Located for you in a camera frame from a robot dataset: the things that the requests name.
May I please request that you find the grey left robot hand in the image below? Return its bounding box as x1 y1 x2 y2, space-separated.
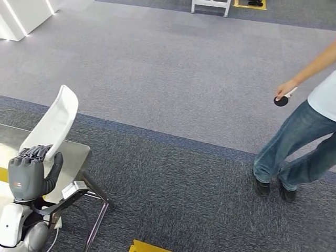
8 144 63 203

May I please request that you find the person's hand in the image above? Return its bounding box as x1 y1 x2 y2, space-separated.
275 79 298 102

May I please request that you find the black disc white handle tool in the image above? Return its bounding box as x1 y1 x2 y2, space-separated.
273 87 298 108

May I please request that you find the white plastic car part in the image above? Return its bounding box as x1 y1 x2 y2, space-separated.
19 84 79 162

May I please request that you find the steel workbench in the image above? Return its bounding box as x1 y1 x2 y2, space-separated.
0 123 116 252

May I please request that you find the person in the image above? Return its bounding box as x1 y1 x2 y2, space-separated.
252 40 336 204

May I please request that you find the white lit display counter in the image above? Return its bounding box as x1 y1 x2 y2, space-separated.
0 0 95 41

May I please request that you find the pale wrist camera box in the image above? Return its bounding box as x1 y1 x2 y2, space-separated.
61 181 89 201

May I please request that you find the white bench frame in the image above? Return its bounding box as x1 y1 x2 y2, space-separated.
190 0 233 18

